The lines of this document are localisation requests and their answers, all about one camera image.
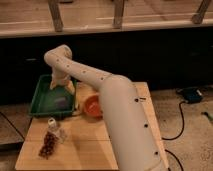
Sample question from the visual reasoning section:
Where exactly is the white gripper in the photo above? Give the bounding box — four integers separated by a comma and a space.
50, 76, 75, 94

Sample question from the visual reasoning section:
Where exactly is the blue-grey sponge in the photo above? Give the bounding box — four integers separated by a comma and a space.
54, 97, 68, 106

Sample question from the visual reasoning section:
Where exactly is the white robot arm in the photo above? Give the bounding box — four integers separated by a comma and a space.
44, 45, 167, 171

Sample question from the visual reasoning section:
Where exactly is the green plastic tray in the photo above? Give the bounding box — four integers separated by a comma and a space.
29, 75, 76, 118

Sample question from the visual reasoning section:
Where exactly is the orange plastic bowl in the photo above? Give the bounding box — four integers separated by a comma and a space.
83, 95, 102, 117

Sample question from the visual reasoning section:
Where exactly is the clear plastic bottle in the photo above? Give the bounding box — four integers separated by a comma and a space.
48, 118, 67, 143

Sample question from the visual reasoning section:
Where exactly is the red grape bunch toy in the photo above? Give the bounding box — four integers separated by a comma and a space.
39, 132, 56, 159

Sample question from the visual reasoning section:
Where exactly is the wooden table board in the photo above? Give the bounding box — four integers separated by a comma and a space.
14, 81, 170, 171

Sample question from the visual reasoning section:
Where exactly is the dark power adapter box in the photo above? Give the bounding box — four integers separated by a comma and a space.
177, 87, 203, 104

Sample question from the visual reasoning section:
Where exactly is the black floor cable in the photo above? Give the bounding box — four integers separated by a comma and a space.
161, 99, 188, 171

